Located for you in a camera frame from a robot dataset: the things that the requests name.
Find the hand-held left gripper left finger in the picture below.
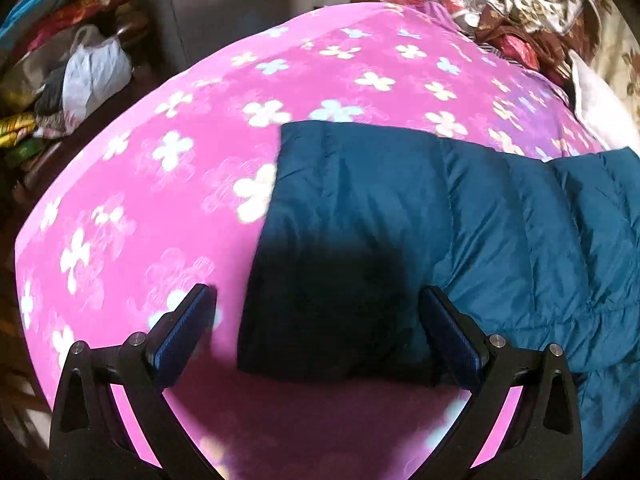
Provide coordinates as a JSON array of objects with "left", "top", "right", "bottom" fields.
[{"left": 48, "top": 284, "right": 221, "bottom": 480}]

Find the blue puffer jacket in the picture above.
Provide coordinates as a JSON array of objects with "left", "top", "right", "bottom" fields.
[{"left": 236, "top": 121, "right": 640, "bottom": 476}]

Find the brown floral cloth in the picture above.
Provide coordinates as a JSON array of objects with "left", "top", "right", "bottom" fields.
[{"left": 475, "top": 5, "right": 575, "bottom": 88}]

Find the beige floral quilt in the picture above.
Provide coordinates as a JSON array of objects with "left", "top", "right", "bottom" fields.
[{"left": 500, "top": 0, "right": 640, "bottom": 131}]

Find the white pillow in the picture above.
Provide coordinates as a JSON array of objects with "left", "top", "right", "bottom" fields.
[{"left": 570, "top": 50, "right": 640, "bottom": 151}]

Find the white plastic bag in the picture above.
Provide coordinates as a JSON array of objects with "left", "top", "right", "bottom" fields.
[{"left": 62, "top": 25, "right": 133, "bottom": 118}]

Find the pile of colourful clothes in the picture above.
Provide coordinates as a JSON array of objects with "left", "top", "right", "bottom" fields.
[{"left": 0, "top": 0, "right": 151, "bottom": 161}]

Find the red plastic-wrapped packet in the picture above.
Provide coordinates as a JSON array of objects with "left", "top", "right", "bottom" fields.
[{"left": 440, "top": 0, "right": 495, "bottom": 29}]

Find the pink floral bed sheet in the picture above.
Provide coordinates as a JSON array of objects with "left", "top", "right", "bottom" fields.
[{"left": 14, "top": 2, "right": 608, "bottom": 480}]

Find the red shiny packet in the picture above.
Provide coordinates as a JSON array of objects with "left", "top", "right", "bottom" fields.
[{"left": 500, "top": 35, "right": 543, "bottom": 71}]

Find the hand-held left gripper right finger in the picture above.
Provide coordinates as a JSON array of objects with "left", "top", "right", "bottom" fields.
[{"left": 419, "top": 286, "right": 585, "bottom": 480}]

